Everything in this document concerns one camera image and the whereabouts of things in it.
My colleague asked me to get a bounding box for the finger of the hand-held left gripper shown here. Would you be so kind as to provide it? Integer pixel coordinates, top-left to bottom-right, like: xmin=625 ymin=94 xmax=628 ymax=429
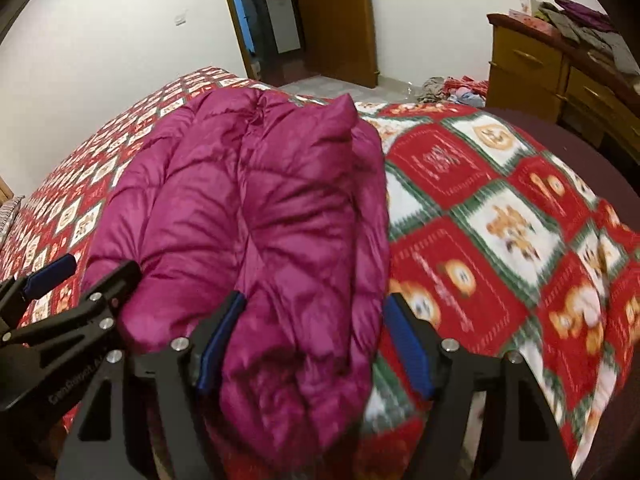
xmin=0 ymin=254 xmax=77 ymax=333
xmin=0 ymin=260 xmax=143 ymax=356

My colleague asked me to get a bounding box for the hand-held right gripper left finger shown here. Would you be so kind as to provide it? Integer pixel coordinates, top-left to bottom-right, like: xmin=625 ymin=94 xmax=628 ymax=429
xmin=55 ymin=290 xmax=247 ymax=480

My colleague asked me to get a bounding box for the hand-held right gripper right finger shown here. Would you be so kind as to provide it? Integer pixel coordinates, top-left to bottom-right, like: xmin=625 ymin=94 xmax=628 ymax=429
xmin=382 ymin=294 xmax=573 ymax=480

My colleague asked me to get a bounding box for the magenta puffer jacket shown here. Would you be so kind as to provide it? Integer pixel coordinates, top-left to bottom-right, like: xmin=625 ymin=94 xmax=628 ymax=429
xmin=80 ymin=87 xmax=392 ymax=461

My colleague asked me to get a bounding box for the pile of clothes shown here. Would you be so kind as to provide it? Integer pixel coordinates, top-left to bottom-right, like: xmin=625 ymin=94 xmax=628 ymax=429
xmin=417 ymin=75 xmax=491 ymax=108

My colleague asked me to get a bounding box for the grey folded clothes stack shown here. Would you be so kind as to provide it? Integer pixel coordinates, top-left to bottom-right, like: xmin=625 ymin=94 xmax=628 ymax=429
xmin=532 ymin=2 xmax=640 ymax=78

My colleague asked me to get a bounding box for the striped pillow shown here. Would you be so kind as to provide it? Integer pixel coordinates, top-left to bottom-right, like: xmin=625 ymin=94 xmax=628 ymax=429
xmin=0 ymin=196 xmax=25 ymax=243

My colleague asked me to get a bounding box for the red printed blanket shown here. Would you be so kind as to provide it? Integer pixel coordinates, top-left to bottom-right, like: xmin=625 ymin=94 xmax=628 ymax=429
xmin=0 ymin=65 xmax=640 ymax=480

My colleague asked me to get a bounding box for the dark maroon bed edge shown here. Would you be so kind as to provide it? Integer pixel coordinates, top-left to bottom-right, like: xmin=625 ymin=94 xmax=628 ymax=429
xmin=482 ymin=106 xmax=640 ymax=241

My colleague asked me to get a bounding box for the wooden dresser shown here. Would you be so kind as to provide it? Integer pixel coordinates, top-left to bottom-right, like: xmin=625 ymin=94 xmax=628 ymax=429
xmin=486 ymin=12 xmax=640 ymax=161

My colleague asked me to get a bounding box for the brown wooden door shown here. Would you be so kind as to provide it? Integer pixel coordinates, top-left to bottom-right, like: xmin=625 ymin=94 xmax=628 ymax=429
xmin=290 ymin=0 xmax=378 ymax=89

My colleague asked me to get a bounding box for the pink paper box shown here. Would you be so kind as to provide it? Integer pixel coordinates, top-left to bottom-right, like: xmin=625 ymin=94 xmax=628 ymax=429
xmin=507 ymin=0 xmax=547 ymax=25

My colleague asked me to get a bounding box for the purple folded garment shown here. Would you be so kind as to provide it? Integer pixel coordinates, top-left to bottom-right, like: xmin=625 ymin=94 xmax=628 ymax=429
xmin=554 ymin=0 xmax=615 ymax=32

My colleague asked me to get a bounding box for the wooden door frame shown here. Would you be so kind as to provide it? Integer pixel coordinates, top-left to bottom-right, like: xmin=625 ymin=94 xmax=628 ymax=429
xmin=216 ymin=0 xmax=266 ymax=81

